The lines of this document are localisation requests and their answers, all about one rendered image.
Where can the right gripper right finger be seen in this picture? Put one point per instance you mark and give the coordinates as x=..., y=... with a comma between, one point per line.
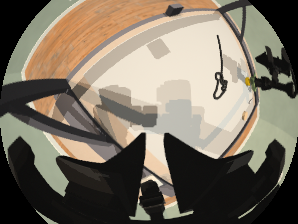
x=193, y=173

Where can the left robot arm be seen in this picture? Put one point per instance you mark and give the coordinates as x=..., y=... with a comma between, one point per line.
x=267, y=83

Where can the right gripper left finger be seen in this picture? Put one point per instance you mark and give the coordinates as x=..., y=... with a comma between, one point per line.
x=121, y=175

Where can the tan wooden disc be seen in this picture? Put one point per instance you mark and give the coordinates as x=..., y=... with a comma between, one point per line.
x=244, y=115

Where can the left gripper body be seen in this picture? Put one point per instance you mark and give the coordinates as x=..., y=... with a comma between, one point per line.
x=277, y=61

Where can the black knotted rope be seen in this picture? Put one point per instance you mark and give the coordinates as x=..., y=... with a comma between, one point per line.
x=222, y=81

